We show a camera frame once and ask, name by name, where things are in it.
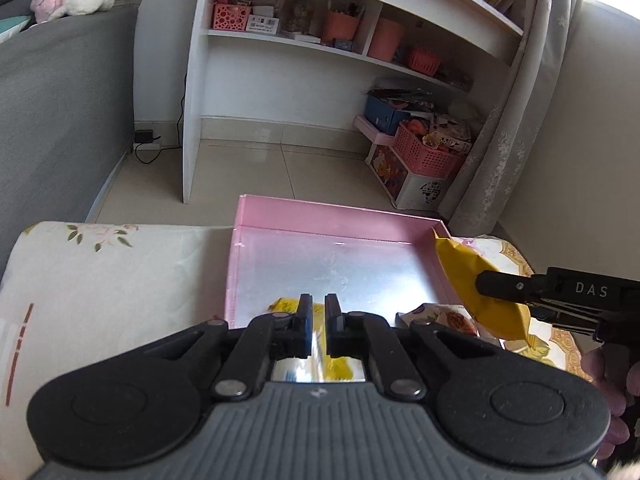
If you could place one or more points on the black power adapter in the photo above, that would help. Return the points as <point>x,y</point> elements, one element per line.
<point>143,137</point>

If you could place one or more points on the grey sofa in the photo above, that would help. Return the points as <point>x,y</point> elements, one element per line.
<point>60,110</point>

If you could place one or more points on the pink cardboard box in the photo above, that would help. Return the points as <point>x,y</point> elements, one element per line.
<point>325,260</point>

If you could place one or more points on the light embroidered curtain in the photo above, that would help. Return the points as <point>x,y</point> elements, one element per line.
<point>520,135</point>

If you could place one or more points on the pink plastic stool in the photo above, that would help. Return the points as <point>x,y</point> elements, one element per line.
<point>372,130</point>

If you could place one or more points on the person's right hand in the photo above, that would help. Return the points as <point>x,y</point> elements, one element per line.
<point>612,385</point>

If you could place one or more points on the flat white box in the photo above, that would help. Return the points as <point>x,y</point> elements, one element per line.
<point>306,38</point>

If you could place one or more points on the white nut-print snack packet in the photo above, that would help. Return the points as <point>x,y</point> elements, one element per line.
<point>440,317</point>

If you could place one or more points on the blue cardboard box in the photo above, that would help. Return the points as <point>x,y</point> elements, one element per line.
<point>382,115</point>

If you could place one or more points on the printed card box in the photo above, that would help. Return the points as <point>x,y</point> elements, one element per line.
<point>450,141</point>

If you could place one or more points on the small yellow snack packet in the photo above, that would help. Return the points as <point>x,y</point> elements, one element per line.
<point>345,367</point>

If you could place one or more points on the white power strip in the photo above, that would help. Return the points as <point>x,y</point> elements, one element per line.
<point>150,146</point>

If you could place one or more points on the small blue box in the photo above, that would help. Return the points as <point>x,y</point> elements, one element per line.
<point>342,45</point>

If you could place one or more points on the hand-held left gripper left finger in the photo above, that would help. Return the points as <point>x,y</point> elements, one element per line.
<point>305,332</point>

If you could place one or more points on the pink bucket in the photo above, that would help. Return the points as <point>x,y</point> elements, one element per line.
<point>386,40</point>

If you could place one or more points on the pink perforated basket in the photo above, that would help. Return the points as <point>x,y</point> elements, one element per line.
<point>231,17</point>

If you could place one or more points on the printed storage box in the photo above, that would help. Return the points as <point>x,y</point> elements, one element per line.
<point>400,180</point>

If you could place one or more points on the teal cushion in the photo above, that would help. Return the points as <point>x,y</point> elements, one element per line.
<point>12,29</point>

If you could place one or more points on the glass jar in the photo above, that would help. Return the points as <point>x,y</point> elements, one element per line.
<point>300,15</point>

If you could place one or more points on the white shelf unit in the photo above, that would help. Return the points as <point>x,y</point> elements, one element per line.
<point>192,110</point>

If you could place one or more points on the salmon pen pot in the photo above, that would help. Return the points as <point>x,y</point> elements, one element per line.
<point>341,27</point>

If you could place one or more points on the small red basket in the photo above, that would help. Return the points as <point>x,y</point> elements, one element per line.
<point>425,61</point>

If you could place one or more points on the pink plastic crate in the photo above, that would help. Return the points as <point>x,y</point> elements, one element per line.
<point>430,162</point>

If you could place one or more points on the large yellow snack packet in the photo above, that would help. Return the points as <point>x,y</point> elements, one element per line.
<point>465,280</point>

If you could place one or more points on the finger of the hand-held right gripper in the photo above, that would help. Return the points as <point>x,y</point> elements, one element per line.
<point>510,286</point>

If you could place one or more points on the white labelled box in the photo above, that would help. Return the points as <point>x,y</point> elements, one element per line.
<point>263,24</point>

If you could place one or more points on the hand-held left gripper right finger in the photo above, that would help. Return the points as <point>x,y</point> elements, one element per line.
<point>332,330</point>

